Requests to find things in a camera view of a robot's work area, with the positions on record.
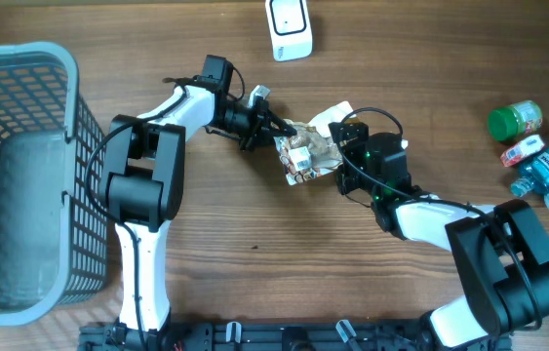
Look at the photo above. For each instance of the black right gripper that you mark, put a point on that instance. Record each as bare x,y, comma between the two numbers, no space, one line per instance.
354,132

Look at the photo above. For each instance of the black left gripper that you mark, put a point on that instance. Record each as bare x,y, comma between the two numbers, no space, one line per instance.
263,130

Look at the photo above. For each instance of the brown white snack bag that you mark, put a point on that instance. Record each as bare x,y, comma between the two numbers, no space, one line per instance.
311,152

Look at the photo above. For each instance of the green lid jar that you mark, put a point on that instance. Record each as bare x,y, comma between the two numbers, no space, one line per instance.
514,120

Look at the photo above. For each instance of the red tissue pack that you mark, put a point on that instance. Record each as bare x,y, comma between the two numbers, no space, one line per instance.
522,150

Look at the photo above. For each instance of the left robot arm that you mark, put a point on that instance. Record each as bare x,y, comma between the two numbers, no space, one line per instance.
142,179

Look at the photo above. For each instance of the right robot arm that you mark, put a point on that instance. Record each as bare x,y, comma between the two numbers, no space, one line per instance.
501,252

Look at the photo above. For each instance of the white barcode scanner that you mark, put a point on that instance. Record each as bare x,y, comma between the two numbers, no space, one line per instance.
290,29

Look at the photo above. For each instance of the grey plastic basket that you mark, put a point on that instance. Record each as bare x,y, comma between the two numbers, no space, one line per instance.
53,243

